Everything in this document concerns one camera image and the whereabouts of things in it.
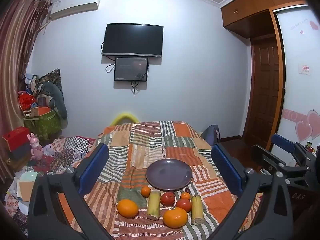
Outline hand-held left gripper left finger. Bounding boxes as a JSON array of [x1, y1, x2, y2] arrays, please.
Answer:
[[27, 143, 110, 240]]

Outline light green disc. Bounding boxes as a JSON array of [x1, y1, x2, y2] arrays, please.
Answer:
[[19, 171, 38, 188]]

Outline yellow ring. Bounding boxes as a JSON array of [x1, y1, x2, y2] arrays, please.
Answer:
[[111, 113, 139, 126]]

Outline yellow green corn cob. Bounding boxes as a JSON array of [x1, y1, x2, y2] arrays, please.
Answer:
[[191, 195, 203, 225], [147, 190, 161, 221]]

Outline black cable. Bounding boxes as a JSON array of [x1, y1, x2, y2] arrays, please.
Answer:
[[101, 41, 141, 96]]

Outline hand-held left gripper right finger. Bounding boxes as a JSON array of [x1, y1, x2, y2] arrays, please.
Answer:
[[211, 144, 293, 240]]

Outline small black monitor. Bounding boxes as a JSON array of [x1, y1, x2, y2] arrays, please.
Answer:
[[114, 57, 149, 82]]

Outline brown wooden door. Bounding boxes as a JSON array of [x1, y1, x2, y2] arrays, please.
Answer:
[[250, 36, 281, 140]]

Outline dark patterned bag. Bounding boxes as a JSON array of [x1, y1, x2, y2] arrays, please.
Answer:
[[37, 68, 63, 98]]

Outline striped patchwork blanket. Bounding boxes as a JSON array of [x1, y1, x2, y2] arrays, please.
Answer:
[[57, 121, 263, 240]]

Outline floral quilt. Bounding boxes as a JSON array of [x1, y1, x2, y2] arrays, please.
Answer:
[[5, 136, 98, 235]]

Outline pink bunny toy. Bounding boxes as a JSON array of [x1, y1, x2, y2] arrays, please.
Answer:
[[28, 132, 44, 160]]

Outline wooden overhead cabinet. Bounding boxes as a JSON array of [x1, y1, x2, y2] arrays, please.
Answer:
[[221, 0, 308, 39]]

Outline green patterned storage box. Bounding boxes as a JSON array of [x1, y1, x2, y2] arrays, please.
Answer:
[[23, 108, 63, 140]]

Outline red tomato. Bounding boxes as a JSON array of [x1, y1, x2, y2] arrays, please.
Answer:
[[160, 192, 175, 207], [176, 198, 192, 212]]

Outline brown cardboard sheet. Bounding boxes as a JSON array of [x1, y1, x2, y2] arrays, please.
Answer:
[[17, 181, 35, 203]]

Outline smooth large orange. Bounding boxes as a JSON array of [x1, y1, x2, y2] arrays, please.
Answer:
[[117, 199, 139, 218]]

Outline striped brown curtain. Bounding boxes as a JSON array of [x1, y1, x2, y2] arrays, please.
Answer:
[[0, 0, 52, 140]]

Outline purple round plate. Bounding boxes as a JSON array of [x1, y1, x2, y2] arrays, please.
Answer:
[[146, 159, 193, 191]]

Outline red box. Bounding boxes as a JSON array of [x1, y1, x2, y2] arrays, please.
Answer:
[[2, 127, 31, 153]]

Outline white air conditioner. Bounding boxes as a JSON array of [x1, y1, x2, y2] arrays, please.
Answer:
[[49, 0, 102, 20]]

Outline black wall television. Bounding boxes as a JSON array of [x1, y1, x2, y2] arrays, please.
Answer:
[[102, 23, 164, 58]]

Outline wrinkled large orange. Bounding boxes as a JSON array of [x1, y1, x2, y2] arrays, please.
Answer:
[[163, 207, 188, 229]]

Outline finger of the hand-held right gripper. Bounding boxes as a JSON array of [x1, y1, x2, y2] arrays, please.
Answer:
[[251, 145, 309, 183], [272, 134, 313, 159]]

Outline red plastic bag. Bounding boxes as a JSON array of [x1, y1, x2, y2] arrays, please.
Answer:
[[19, 92, 38, 110]]

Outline white sliding wardrobe door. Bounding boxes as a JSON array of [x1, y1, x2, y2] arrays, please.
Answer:
[[272, 4, 320, 153]]

